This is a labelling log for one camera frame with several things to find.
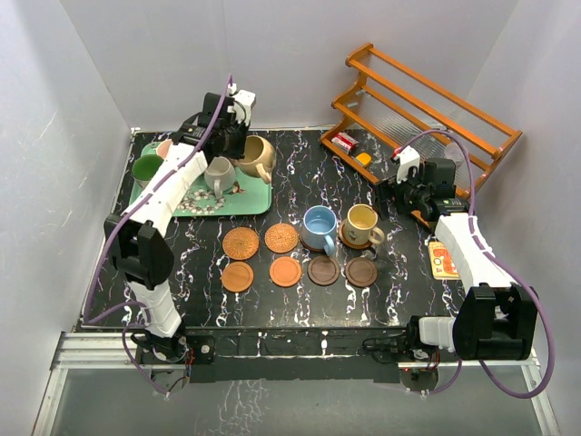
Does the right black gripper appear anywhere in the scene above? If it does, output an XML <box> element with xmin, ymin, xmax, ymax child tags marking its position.
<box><xmin>372</xmin><ymin>163</ymin><xmax>429</xmax><ymax>221</ymax></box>

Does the gold brown mug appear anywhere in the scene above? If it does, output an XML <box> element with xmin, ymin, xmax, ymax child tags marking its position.
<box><xmin>234</xmin><ymin>135</ymin><xmax>276</xmax><ymax>184</ymax></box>

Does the silver white mug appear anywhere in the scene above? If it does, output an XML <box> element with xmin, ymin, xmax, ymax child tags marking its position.
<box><xmin>203</xmin><ymin>156</ymin><xmax>236</xmax><ymax>198</ymax></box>

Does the cream yellow mug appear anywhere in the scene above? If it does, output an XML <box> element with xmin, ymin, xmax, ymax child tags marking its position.
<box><xmin>343</xmin><ymin>203</ymin><xmax>386</xmax><ymax>244</ymax></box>

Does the ringed wooden coaster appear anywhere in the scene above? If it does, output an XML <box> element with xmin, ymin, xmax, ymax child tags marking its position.
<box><xmin>338</xmin><ymin>223</ymin><xmax>373</xmax><ymax>250</ymax></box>
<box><xmin>300</xmin><ymin>235</ymin><xmax>337</xmax><ymax>256</ymax></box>

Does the light blue mug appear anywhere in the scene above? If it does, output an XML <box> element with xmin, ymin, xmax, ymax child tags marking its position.
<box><xmin>300</xmin><ymin>205</ymin><xmax>338</xmax><ymax>239</ymax></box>

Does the dark walnut coaster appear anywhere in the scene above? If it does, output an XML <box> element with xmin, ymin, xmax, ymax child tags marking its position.
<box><xmin>345</xmin><ymin>257</ymin><xmax>378</xmax><ymax>288</ymax></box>
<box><xmin>308</xmin><ymin>255</ymin><xmax>340</xmax><ymax>286</ymax></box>

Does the woven rattan coaster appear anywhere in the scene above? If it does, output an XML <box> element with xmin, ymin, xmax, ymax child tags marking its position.
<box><xmin>222</xmin><ymin>227</ymin><xmax>260</xmax><ymax>261</ymax></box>
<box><xmin>264</xmin><ymin>223</ymin><xmax>299</xmax><ymax>253</ymax></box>

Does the light orange wooden coaster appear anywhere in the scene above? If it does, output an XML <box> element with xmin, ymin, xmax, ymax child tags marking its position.
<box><xmin>269</xmin><ymin>256</ymin><xmax>302</xmax><ymax>288</ymax></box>

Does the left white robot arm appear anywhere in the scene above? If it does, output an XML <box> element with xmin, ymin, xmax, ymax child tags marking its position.
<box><xmin>104</xmin><ymin>85</ymin><xmax>256</xmax><ymax>362</ymax></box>

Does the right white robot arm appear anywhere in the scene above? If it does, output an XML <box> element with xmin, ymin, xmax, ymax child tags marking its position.
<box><xmin>374</xmin><ymin>148</ymin><xmax>537</xmax><ymax>361</ymax></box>

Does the clear plastic cup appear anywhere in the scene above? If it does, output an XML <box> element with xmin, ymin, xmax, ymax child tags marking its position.
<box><xmin>444</xmin><ymin>142</ymin><xmax>466</xmax><ymax>168</ymax></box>

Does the yellow small block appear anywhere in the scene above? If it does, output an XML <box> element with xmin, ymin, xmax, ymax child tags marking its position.
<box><xmin>355</xmin><ymin>153</ymin><xmax>372</xmax><ymax>167</ymax></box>

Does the red white small box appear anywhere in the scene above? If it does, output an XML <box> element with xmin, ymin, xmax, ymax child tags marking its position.
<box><xmin>331</xmin><ymin>132</ymin><xmax>359</xmax><ymax>154</ymax></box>

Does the pink mug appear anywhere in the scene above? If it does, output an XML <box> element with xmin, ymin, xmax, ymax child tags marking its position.
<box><xmin>155</xmin><ymin>139</ymin><xmax>173</xmax><ymax>160</ymax></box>

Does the orange wooden shelf rack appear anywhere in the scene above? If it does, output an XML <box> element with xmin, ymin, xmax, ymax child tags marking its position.
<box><xmin>320</xmin><ymin>43</ymin><xmax>522</xmax><ymax>198</ymax></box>

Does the green inside mug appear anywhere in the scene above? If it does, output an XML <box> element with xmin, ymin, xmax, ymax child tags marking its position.
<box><xmin>132</xmin><ymin>154</ymin><xmax>164</xmax><ymax>189</ymax></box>

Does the orange patterned card box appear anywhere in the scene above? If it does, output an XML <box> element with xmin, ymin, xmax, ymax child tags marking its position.
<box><xmin>428</xmin><ymin>241</ymin><xmax>459</xmax><ymax>280</ymax></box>

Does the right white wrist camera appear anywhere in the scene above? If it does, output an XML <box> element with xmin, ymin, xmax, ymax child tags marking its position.
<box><xmin>391</xmin><ymin>145</ymin><xmax>420</xmax><ymax>184</ymax></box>

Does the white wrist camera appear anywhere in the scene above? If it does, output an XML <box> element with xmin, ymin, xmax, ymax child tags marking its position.
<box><xmin>227</xmin><ymin>83</ymin><xmax>256</xmax><ymax>127</ymax></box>
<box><xmin>391</xmin><ymin>145</ymin><xmax>420</xmax><ymax>184</ymax></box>

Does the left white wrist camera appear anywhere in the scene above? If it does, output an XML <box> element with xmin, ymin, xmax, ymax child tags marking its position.
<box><xmin>227</xmin><ymin>83</ymin><xmax>256</xmax><ymax>127</ymax></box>

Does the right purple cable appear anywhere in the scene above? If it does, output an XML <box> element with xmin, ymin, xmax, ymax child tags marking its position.
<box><xmin>394</xmin><ymin>129</ymin><xmax>557</xmax><ymax>400</ymax></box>

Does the purple cable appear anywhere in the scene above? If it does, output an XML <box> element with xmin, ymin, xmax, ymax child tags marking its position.
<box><xmin>81</xmin><ymin>74</ymin><xmax>235</xmax><ymax>396</ymax></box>
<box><xmin>394</xmin><ymin>129</ymin><xmax>557</xmax><ymax>400</ymax></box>

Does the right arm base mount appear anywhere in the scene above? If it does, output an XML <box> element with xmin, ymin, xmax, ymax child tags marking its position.
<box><xmin>360</xmin><ymin>316</ymin><xmax>462</xmax><ymax>400</ymax></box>

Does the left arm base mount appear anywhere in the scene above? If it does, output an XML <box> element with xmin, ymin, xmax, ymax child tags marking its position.
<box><xmin>129</xmin><ymin>324</ymin><xmax>217</xmax><ymax>401</ymax></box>

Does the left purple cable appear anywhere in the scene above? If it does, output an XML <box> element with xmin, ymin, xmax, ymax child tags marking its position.
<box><xmin>81</xmin><ymin>74</ymin><xmax>235</xmax><ymax>396</ymax></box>

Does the aluminium frame rail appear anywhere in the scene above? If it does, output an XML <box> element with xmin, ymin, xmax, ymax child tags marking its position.
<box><xmin>34</xmin><ymin>329</ymin><xmax>559</xmax><ymax>435</ymax></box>

